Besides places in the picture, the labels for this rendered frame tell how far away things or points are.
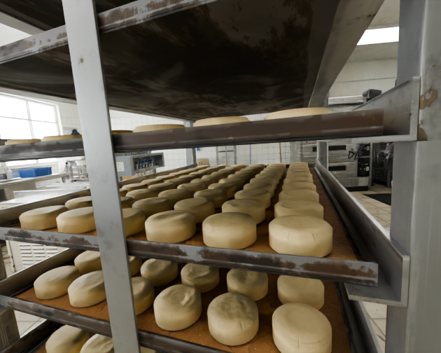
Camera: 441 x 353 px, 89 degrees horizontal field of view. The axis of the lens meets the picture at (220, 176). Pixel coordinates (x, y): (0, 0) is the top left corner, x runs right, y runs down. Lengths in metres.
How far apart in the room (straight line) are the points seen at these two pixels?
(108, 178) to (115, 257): 0.07
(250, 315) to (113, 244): 0.14
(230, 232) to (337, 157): 5.31
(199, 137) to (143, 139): 0.05
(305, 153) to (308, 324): 5.01
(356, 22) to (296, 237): 0.17
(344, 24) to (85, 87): 0.21
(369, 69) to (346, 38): 6.81
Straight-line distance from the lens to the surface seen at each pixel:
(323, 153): 0.75
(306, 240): 0.18
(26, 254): 2.76
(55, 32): 0.26
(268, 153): 6.08
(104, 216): 0.22
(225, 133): 0.15
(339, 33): 0.25
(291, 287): 0.28
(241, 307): 0.26
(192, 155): 0.83
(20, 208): 0.42
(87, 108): 0.22
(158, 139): 0.18
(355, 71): 6.92
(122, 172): 1.94
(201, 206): 0.26
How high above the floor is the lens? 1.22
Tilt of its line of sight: 8 degrees down
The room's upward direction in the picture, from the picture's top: 4 degrees counter-clockwise
